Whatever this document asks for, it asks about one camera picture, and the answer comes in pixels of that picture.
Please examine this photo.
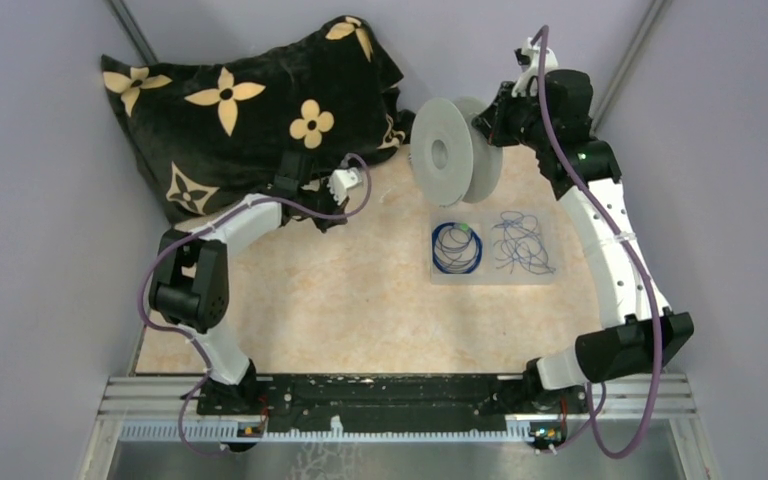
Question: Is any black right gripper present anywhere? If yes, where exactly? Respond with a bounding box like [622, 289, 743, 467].
[474, 81, 554, 152]

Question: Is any white perforated cable spool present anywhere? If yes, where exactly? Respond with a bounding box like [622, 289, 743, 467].
[409, 97, 503, 208]

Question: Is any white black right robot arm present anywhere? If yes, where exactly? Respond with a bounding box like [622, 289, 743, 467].
[472, 69, 694, 412]

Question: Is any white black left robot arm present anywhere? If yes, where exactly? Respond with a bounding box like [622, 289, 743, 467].
[139, 152, 370, 414]

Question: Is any clear plastic tray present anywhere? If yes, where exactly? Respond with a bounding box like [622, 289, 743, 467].
[426, 208, 564, 286]

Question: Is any black blanket with beige flowers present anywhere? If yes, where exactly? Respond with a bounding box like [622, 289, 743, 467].
[100, 15, 415, 224]

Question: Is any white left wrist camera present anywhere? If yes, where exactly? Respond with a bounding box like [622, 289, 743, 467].
[327, 167, 363, 205]

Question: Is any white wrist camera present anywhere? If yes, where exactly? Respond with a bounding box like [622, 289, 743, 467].
[511, 37, 541, 97]
[327, 167, 363, 205]

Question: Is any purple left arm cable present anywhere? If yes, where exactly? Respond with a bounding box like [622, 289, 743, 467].
[136, 153, 373, 458]

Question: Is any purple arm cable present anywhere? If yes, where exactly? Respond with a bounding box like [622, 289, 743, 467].
[136, 153, 373, 458]
[530, 25, 664, 460]

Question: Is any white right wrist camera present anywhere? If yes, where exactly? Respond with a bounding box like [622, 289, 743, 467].
[511, 37, 541, 97]

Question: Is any blue tangled thin cable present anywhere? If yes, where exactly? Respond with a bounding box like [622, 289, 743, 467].
[491, 210, 558, 277]

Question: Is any blue coiled cable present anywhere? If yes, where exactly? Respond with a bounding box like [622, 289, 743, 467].
[430, 222, 485, 276]

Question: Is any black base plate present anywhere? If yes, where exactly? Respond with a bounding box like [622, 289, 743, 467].
[196, 374, 587, 432]

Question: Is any aluminium rail frame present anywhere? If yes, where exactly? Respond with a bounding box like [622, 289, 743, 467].
[79, 374, 720, 480]

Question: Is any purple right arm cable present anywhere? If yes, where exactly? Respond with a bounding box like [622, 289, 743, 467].
[530, 25, 664, 460]

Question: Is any white slotted cable duct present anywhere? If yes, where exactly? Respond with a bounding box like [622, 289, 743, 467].
[119, 414, 561, 444]

